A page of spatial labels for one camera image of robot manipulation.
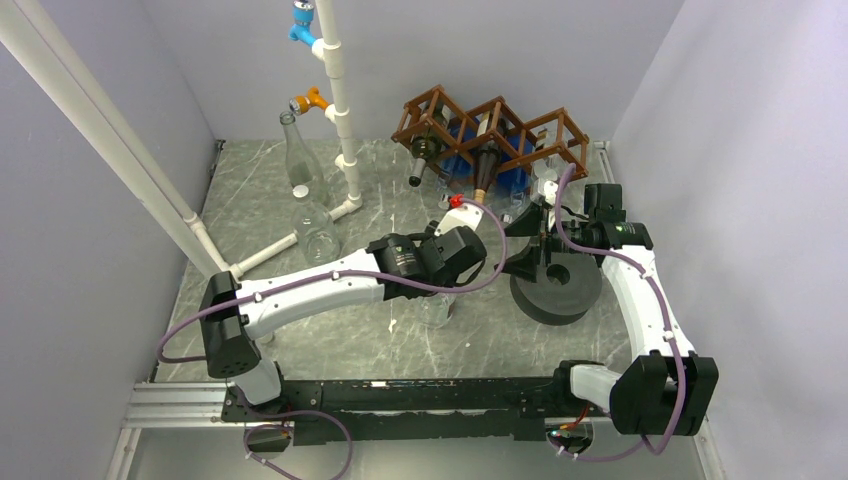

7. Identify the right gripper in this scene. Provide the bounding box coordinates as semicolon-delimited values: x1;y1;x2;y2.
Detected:
495;202;594;282

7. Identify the large clear bottle white stopper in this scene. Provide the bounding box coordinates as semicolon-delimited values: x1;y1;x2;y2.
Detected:
417;293;457;329

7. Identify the green bottle grey cap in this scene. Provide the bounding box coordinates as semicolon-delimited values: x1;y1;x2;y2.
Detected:
408;128;443;187

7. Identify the clear bottle dark label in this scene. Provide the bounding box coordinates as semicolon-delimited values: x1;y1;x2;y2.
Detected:
279;111;332;207

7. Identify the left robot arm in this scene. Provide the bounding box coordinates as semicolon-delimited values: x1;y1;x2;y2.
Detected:
199;226;487;420

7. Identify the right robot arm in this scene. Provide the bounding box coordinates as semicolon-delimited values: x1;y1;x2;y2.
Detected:
503;180;719;436

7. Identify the brown bottle gold foil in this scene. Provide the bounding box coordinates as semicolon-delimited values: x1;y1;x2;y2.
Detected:
473;141;502;203

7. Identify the brown wooden wine rack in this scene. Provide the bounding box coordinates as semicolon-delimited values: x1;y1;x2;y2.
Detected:
391;84;589;179

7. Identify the dark grey foam spool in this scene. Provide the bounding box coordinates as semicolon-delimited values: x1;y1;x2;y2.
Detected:
510;253;602;326

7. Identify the clear glass jar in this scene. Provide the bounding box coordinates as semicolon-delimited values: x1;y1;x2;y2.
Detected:
293;201;341;266

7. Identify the small silver cap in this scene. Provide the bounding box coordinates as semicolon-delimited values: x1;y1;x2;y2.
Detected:
292;185;310;200

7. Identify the orange tap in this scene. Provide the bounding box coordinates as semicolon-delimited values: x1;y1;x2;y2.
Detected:
289;86;329;116

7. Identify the white pvc pipe stand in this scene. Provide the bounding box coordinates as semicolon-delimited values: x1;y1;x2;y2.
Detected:
225;0;365;283

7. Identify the blue tap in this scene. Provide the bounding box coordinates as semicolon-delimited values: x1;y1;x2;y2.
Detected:
288;0;325;49

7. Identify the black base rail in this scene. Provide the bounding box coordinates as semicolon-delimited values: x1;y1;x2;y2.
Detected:
220;376;605;446

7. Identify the white diagonal frame pipe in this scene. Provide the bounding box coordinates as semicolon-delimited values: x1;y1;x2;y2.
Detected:
1;1;277;277

